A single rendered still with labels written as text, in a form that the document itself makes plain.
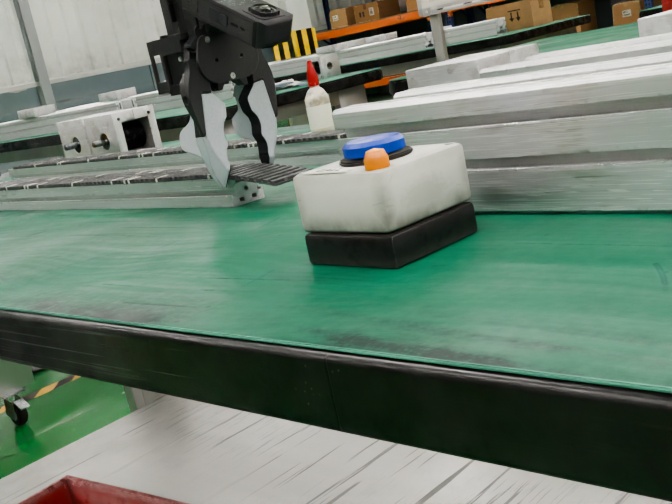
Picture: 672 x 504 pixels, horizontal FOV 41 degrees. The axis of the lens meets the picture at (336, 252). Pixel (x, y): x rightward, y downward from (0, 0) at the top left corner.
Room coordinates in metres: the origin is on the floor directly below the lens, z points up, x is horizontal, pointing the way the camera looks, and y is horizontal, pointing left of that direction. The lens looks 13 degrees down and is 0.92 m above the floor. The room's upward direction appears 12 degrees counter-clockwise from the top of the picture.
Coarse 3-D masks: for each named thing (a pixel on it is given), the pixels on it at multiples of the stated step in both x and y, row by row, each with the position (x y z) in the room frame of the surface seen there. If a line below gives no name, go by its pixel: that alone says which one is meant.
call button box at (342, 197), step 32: (352, 160) 0.56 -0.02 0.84; (416, 160) 0.54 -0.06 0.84; (448, 160) 0.56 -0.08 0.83; (320, 192) 0.56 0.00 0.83; (352, 192) 0.53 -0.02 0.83; (384, 192) 0.52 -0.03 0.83; (416, 192) 0.53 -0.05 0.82; (448, 192) 0.55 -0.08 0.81; (320, 224) 0.56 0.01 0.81; (352, 224) 0.54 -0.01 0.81; (384, 224) 0.52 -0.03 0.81; (416, 224) 0.53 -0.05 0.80; (448, 224) 0.55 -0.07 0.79; (320, 256) 0.57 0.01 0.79; (352, 256) 0.54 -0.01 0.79; (384, 256) 0.52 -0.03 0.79; (416, 256) 0.53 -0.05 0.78
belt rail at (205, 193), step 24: (0, 192) 1.30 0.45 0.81; (24, 192) 1.24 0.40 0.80; (48, 192) 1.19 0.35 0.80; (72, 192) 1.14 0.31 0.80; (96, 192) 1.09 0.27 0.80; (120, 192) 1.05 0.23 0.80; (144, 192) 1.01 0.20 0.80; (168, 192) 0.98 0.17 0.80; (192, 192) 0.95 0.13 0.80; (216, 192) 0.92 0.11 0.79; (240, 192) 0.89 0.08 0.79
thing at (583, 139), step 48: (432, 96) 0.65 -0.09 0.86; (480, 96) 0.60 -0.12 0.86; (528, 96) 0.58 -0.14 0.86; (576, 96) 0.55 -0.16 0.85; (624, 96) 0.53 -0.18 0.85; (480, 144) 0.61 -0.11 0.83; (528, 144) 0.58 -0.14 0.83; (576, 144) 0.55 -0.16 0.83; (624, 144) 0.53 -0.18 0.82; (480, 192) 0.62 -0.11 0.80; (528, 192) 0.59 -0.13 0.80; (576, 192) 0.56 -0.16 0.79; (624, 192) 0.53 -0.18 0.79
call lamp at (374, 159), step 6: (372, 150) 0.53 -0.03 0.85; (378, 150) 0.53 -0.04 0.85; (384, 150) 0.53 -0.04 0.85; (366, 156) 0.53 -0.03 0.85; (372, 156) 0.52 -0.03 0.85; (378, 156) 0.52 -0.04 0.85; (384, 156) 0.52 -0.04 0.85; (366, 162) 0.53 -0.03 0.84; (372, 162) 0.52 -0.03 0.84; (378, 162) 0.52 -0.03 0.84; (384, 162) 0.52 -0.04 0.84; (366, 168) 0.53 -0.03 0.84; (372, 168) 0.52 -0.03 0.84; (378, 168) 0.52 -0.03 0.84
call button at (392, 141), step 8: (368, 136) 0.58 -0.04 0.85; (376, 136) 0.57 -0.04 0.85; (384, 136) 0.56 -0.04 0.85; (392, 136) 0.56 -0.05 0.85; (400, 136) 0.56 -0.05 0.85; (352, 144) 0.56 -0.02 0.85; (360, 144) 0.56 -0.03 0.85; (368, 144) 0.55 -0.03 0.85; (376, 144) 0.55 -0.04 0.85; (384, 144) 0.55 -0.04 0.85; (392, 144) 0.56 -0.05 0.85; (400, 144) 0.56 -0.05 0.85; (344, 152) 0.57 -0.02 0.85; (352, 152) 0.56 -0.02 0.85; (360, 152) 0.56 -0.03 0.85
